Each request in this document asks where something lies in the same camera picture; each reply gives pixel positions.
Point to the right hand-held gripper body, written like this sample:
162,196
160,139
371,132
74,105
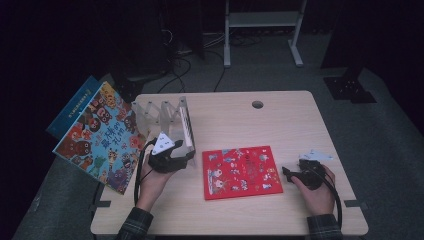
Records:
310,175

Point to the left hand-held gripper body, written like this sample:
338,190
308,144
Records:
163,163

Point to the white caterpillar picture book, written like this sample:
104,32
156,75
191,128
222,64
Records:
186,126

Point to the white expandable book rack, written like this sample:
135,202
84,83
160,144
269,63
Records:
166,116

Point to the red picture book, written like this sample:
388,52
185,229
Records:
241,173

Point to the colourful animals picture book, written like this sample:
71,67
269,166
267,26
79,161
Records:
103,143

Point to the blue monster picture book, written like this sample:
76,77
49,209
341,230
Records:
71,108

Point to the person's right hand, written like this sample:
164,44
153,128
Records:
320,201

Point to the person's left hand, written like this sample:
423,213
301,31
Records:
151,190

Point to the black tape strip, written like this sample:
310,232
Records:
103,203
355,203

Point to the black stand foot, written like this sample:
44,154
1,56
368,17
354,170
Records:
128,90

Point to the black stand base plate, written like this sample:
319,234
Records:
350,88

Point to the white metal stand frame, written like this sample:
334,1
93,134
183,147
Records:
263,18

